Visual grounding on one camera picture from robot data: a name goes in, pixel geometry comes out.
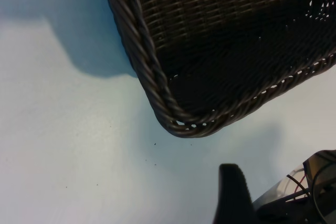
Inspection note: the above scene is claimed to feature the dark brown wicker basket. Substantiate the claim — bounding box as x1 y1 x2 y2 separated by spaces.
99 0 336 139

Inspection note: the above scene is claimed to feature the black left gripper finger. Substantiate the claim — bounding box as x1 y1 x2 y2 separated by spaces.
212 163 257 224

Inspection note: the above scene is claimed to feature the black braided cable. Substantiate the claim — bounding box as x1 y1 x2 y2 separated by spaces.
310 162 336 221

